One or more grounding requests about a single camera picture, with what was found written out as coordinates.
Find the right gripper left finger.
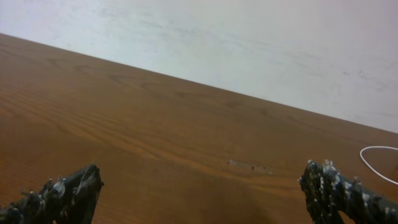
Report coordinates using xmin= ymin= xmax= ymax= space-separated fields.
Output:
xmin=1 ymin=164 xmax=104 ymax=224

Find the white USB cable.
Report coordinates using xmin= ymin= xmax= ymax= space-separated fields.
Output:
xmin=359 ymin=145 xmax=398 ymax=186

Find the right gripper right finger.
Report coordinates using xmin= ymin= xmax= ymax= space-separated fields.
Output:
xmin=298 ymin=160 xmax=397 ymax=224

